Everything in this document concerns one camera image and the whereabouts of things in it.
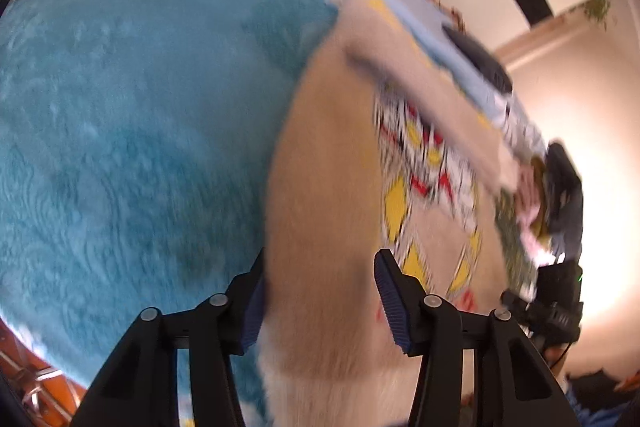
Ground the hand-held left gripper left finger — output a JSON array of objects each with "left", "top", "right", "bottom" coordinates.
[{"left": 70, "top": 248, "right": 267, "bottom": 427}]

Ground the person's right hand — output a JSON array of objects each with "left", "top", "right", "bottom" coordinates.
[{"left": 516, "top": 166, "right": 556, "bottom": 264}]

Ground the green plant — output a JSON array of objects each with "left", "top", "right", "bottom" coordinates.
[{"left": 582, "top": 0, "right": 615, "bottom": 30}]

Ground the dark cloth pile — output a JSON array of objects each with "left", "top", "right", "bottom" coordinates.
[{"left": 564, "top": 367, "right": 640, "bottom": 427}]

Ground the blue fluffy blanket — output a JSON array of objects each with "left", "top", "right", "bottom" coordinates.
[{"left": 0, "top": 0, "right": 341, "bottom": 427}]

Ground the black flat device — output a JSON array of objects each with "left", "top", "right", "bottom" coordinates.
[{"left": 441, "top": 24, "right": 514, "bottom": 95}]

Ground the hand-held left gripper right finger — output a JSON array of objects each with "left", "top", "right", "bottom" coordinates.
[{"left": 374, "top": 249, "right": 581, "bottom": 427}]

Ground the beige printed sweater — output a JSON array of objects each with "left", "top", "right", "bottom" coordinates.
[{"left": 257, "top": 0, "right": 541, "bottom": 427}]

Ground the orange patterned cloth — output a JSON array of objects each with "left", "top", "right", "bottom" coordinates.
[{"left": 0, "top": 312, "right": 89, "bottom": 427}]

